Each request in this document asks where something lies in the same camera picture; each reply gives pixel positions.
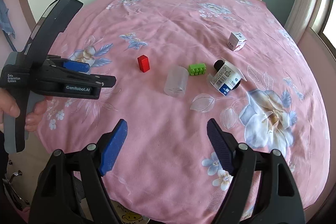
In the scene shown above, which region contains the red block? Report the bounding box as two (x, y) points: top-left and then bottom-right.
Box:
(137, 55), (150, 73)

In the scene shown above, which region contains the clear plastic cup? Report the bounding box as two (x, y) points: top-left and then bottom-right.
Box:
(163, 66), (189, 97)

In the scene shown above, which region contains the small white medicine box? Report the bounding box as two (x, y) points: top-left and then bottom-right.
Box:
(227, 32), (247, 52)

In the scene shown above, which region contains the person's left hand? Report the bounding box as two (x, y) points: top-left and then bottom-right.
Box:
(0, 89), (53, 132)

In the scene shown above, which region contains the white labelled packaging with bottle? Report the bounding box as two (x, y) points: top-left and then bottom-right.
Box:
(207, 59), (247, 96)

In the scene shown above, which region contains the green toy brick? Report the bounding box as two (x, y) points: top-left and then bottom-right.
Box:
(188, 63), (207, 76)

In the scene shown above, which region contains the pink floral bed sheet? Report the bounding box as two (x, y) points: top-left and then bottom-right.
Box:
(37, 0), (330, 223)

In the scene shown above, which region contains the cream curtain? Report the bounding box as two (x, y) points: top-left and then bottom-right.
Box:
(284, 0), (321, 44)

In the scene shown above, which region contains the window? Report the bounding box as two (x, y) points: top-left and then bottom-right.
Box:
(311, 0), (336, 58)

